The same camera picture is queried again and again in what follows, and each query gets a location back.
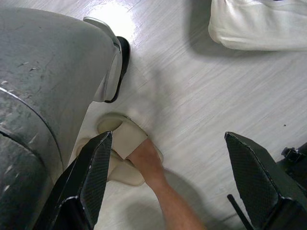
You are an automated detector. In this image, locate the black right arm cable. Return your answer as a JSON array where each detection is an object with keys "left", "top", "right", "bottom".
[{"left": 227, "top": 194, "right": 251, "bottom": 230}]

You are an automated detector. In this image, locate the cream slipper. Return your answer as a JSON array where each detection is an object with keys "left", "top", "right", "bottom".
[
  {"left": 76, "top": 138, "right": 144, "bottom": 187},
  {"left": 97, "top": 112, "right": 165, "bottom": 168}
]

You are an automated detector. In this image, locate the bare person leg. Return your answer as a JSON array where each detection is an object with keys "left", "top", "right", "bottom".
[{"left": 128, "top": 138, "right": 207, "bottom": 230}]

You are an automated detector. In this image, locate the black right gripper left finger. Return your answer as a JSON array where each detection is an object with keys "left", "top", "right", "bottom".
[{"left": 35, "top": 131, "right": 113, "bottom": 230}]

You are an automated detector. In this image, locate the black plastic object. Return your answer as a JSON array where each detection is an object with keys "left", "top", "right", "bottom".
[{"left": 275, "top": 141, "right": 307, "bottom": 190}]

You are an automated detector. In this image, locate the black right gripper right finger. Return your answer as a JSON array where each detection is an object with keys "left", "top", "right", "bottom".
[{"left": 224, "top": 131, "right": 307, "bottom": 230}]

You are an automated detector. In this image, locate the white pillow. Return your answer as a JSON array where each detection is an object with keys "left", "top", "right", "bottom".
[{"left": 208, "top": 0, "right": 307, "bottom": 51}]

